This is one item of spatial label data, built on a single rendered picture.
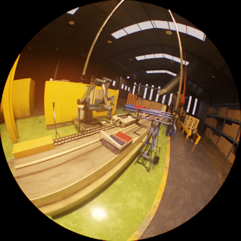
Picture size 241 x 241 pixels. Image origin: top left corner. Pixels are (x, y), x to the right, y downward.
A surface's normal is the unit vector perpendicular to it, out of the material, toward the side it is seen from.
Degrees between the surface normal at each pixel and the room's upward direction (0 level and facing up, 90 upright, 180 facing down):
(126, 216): 0
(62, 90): 90
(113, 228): 0
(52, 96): 90
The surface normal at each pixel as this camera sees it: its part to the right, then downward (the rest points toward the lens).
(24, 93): 0.80, 0.33
